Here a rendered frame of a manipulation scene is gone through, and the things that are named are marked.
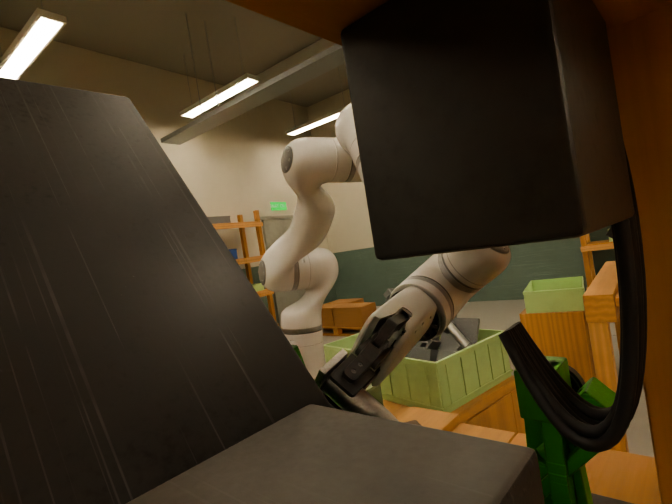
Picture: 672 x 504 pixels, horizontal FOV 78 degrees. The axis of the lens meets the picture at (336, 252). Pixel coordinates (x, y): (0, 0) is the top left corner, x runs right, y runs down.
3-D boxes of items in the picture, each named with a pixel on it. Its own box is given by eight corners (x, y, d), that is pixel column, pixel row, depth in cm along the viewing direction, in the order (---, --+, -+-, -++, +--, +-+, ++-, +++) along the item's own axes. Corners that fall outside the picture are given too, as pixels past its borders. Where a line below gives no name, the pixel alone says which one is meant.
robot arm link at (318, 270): (276, 330, 125) (270, 250, 125) (332, 321, 132) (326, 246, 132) (288, 336, 114) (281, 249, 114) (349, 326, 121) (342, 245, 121)
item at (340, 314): (309, 335, 686) (305, 308, 685) (341, 323, 746) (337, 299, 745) (366, 337, 605) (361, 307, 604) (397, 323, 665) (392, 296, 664)
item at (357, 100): (368, 262, 27) (332, 32, 27) (477, 238, 39) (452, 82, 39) (586, 236, 19) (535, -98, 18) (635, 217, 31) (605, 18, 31)
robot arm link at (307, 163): (314, 296, 124) (261, 302, 118) (303, 265, 131) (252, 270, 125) (366, 158, 89) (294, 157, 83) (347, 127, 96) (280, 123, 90)
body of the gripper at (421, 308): (381, 318, 60) (335, 362, 52) (408, 267, 54) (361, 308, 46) (425, 351, 57) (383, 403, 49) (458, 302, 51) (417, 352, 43)
